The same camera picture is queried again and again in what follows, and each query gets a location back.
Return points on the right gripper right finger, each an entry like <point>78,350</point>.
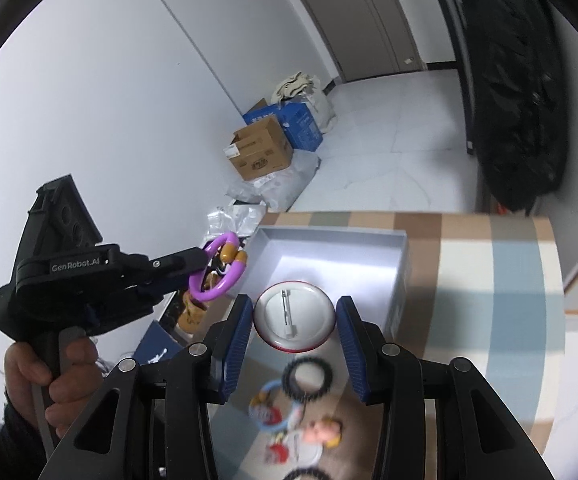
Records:
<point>385,374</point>

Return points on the checkered tablecloth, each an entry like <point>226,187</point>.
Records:
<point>484,316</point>

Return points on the white round badge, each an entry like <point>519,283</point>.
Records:
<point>302,454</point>

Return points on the brown cardboard box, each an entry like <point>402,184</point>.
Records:
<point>259,149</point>

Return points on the blue cardboard box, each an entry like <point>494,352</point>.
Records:
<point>296,121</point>

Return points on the black backpack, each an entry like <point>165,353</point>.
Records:
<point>520,113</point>

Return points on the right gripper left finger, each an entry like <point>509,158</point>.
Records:
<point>205,373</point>

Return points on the red charm trinket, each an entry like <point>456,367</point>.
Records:
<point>276,454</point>

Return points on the beige cloth bag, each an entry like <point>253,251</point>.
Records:
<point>307,89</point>

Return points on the silver phone box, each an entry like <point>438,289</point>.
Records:
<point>369,265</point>

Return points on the silver plastic bag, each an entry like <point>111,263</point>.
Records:
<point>241,219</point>

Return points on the pink pig toy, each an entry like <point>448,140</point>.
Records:
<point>326,432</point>

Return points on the grey plastic mailer bag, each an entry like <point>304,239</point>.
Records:
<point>278,190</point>

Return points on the grey door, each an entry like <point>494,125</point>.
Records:
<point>366,38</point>

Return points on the black metal stand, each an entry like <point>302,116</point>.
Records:
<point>454,20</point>

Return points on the person's left hand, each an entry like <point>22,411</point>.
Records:
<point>69,393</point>

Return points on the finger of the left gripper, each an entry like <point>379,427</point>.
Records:
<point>185,262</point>
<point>164,289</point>

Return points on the red rimmed pin badge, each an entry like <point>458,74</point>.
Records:
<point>294,316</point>

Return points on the blue shoe box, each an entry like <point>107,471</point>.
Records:
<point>156,345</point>

